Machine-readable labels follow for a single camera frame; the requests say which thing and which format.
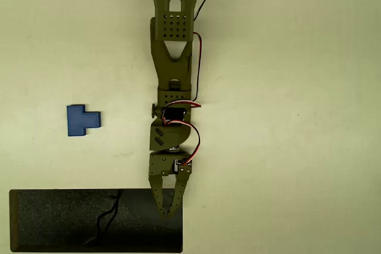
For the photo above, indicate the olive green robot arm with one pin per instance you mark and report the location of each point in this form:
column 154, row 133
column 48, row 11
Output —
column 172, row 66

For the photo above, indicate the blue T block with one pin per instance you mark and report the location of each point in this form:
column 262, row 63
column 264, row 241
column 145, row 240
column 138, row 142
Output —
column 77, row 120

